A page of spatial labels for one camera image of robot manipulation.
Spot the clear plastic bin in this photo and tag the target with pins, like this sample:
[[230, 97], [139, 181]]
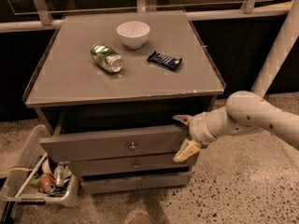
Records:
[[23, 166]]

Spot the metal railing with glass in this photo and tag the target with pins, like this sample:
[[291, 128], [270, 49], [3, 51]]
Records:
[[35, 15]]

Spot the grey middle drawer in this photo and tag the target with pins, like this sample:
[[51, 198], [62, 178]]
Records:
[[127, 165]]

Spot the silver can in bin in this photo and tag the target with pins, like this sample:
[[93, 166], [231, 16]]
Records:
[[59, 176]]

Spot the grey bottom drawer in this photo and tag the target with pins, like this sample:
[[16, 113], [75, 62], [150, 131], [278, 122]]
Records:
[[137, 182]]

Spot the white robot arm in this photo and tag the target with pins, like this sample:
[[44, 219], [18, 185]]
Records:
[[247, 111]]

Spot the grey top drawer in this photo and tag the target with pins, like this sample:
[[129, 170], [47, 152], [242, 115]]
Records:
[[87, 135]]

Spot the white ceramic bowl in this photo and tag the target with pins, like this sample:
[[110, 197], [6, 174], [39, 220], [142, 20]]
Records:
[[133, 34]]

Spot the white stick in bin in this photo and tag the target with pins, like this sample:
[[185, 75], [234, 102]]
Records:
[[30, 176]]

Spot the green soda can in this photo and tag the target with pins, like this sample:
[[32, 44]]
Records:
[[107, 58]]

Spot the red soda can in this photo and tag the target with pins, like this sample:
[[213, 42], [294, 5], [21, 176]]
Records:
[[46, 184]]

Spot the dark blue candy bar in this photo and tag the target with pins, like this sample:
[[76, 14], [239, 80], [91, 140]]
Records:
[[164, 61]]

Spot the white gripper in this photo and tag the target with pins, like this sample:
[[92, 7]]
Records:
[[198, 129]]

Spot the grey drawer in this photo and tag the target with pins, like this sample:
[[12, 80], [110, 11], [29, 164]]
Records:
[[87, 135], [137, 182], [127, 165]]

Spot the grey drawer cabinet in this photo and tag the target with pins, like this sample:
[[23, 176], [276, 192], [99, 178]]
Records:
[[69, 79]]

